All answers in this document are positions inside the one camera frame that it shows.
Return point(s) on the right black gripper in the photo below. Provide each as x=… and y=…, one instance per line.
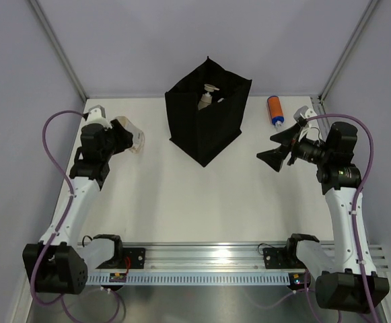
x=274, y=158

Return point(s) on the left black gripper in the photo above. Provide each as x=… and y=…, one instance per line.
x=124, y=137

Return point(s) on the amber liquid clear bottle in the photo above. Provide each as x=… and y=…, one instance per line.
x=138, y=135

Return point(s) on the beige pump bottle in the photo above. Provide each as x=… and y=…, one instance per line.
x=206, y=98

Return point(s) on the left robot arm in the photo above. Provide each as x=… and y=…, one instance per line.
x=55, y=264

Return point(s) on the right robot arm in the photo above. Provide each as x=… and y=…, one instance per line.
x=348, y=282

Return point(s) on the orange tube near bag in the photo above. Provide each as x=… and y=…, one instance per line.
x=275, y=111

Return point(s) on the black canvas bag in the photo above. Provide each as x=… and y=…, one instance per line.
x=203, y=134

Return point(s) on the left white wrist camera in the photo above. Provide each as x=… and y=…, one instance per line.
x=97, y=115

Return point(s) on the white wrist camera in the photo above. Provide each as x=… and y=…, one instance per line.
x=97, y=115
x=301, y=117

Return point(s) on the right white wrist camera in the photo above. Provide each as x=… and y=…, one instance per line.
x=301, y=117

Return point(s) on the right side aluminium rail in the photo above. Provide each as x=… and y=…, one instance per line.
x=317, y=105

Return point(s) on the aluminium rail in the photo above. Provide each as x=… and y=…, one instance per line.
x=317, y=105
x=199, y=257

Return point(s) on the left aluminium corner post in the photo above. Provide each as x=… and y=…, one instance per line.
x=55, y=44

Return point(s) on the aluminium corner post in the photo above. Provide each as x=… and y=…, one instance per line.
x=350, y=46
x=55, y=44

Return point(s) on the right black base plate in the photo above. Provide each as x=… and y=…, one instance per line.
x=281, y=258

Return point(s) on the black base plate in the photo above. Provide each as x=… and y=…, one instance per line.
x=132, y=258
x=281, y=258

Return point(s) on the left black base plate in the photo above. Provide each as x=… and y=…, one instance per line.
x=132, y=258

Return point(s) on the aluminium front rail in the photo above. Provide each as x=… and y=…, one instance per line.
x=199, y=257

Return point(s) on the white slotted cable duct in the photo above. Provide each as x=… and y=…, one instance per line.
x=135, y=278

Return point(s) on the right aluminium corner post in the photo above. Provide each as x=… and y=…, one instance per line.
x=350, y=46

